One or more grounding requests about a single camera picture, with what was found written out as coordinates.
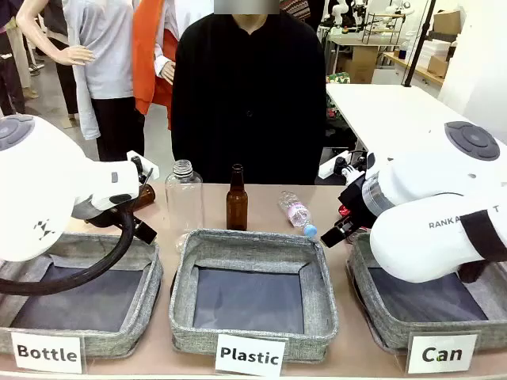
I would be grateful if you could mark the black and red drink can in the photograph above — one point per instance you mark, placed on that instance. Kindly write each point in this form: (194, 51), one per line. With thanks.
(343, 210)

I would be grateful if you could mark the mannequin in grey shirt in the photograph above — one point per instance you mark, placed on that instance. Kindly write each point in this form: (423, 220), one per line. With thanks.
(107, 59)

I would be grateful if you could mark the bare beige mannequin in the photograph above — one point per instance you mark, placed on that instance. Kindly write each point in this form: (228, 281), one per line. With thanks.
(43, 39)

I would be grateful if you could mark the mannequin in orange garment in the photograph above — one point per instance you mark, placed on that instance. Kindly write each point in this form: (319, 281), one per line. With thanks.
(148, 59)

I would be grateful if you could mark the grey fabric basket labelled Plastic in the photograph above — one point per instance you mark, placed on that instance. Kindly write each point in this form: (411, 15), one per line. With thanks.
(253, 241)

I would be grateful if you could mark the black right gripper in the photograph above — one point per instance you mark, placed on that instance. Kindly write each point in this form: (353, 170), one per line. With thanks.
(358, 202)

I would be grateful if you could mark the white Plastic label sign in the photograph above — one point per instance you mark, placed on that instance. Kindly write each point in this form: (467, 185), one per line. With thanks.
(249, 355)

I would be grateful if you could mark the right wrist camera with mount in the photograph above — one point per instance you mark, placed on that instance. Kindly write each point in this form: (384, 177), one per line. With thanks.
(350, 170)

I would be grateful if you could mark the large cardboard box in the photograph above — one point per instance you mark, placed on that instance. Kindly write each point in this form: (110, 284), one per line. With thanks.
(364, 65)

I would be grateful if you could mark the white table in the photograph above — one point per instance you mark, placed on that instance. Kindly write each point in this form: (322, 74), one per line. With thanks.
(388, 115)

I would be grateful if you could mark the wooden workbench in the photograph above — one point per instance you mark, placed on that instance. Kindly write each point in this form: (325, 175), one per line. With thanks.
(416, 67)

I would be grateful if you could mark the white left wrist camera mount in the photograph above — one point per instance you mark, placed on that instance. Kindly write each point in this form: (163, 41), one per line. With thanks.
(147, 165)

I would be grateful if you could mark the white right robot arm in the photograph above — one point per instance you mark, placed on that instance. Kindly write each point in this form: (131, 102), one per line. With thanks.
(416, 245)

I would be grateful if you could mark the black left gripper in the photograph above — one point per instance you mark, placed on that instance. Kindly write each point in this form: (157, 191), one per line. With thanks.
(103, 218)

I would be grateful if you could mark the brown glass beer bottle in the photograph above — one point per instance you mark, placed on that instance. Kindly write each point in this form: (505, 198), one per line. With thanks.
(237, 206)
(147, 196)

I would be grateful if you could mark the white Can label sign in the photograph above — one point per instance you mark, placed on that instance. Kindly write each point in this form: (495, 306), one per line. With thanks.
(441, 353)

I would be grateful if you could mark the person in black shirt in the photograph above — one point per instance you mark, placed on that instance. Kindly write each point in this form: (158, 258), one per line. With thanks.
(249, 99)

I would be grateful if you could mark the large clear plastic bottle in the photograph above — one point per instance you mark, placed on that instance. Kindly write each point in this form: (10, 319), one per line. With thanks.
(184, 198)

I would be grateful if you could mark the small cardboard box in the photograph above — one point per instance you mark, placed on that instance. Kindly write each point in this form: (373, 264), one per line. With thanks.
(447, 21)

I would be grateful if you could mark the black tripod pole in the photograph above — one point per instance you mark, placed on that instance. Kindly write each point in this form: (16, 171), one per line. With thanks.
(419, 43)

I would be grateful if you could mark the grey fabric basket labelled Can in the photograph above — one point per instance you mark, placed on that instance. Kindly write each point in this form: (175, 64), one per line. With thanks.
(366, 277)

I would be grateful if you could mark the grey fabric basket labelled Bottle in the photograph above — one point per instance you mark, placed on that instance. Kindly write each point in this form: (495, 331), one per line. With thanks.
(146, 261)

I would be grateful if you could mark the small pink-label plastic water bottle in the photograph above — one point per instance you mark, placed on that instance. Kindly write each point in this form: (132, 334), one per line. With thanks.
(298, 213)

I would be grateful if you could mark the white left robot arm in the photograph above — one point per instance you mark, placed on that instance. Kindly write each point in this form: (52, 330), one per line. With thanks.
(39, 190)

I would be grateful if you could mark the white Bottle label sign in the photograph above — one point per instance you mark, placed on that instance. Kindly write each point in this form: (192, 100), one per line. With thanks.
(46, 352)

